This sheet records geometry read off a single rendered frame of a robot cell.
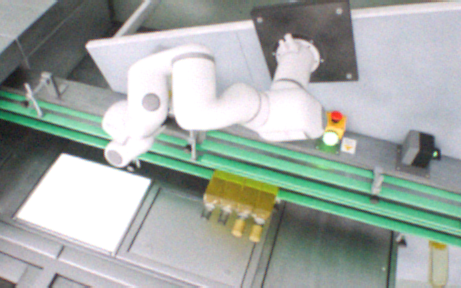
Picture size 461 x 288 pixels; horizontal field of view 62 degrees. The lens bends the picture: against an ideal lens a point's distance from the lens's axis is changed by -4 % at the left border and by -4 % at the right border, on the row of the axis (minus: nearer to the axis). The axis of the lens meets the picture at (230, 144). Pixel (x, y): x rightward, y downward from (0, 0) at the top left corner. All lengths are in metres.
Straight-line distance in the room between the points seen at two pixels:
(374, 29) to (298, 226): 0.76
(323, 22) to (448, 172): 0.65
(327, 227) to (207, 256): 0.46
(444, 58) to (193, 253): 0.98
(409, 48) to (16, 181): 1.50
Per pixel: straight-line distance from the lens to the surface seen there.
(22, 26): 1.87
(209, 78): 0.77
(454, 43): 1.20
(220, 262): 1.40
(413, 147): 1.34
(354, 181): 1.31
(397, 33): 1.17
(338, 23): 1.13
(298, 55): 1.14
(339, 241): 1.53
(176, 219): 1.48
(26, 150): 1.88
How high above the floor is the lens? 1.74
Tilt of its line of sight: 38 degrees down
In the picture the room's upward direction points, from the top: 157 degrees counter-clockwise
